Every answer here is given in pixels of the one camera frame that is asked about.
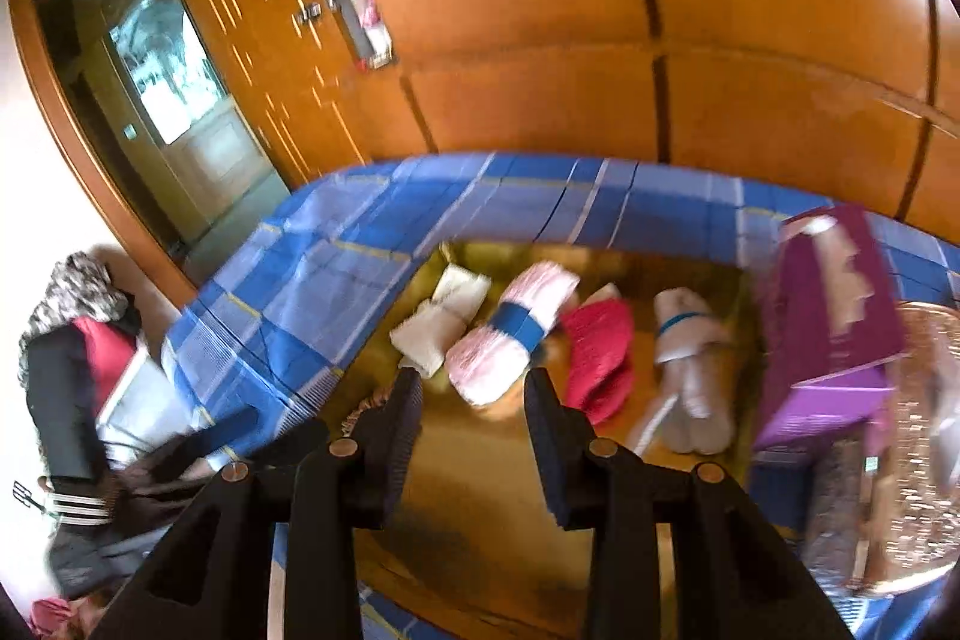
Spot black bag white stripes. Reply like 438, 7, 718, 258
45, 419, 248, 600

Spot purple tissue box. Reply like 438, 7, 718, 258
754, 203, 908, 453

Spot pink towel roll blue band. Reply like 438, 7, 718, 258
446, 261, 581, 407

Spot blue plaid bedsheet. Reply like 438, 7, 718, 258
161, 152, 960, 640

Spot gold tin box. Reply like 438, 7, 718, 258
311, 239, 781, 640

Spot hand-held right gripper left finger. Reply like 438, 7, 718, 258
97, 368, 426, 640

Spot wooden wardrobe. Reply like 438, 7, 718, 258
274, 0, 960, 221

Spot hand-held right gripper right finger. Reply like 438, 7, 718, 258
523, 367, 856, 640

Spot wooden door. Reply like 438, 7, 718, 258
161, 0, 376, 187

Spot camouflage clothes pile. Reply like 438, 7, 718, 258
22, 250, 132, 341

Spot frosted glass panel door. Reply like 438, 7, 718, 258
71, 0, 290, 244

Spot small white box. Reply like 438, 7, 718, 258
360, 29, 392, 69

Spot red towel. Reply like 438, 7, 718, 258
561, 299, 637, 427

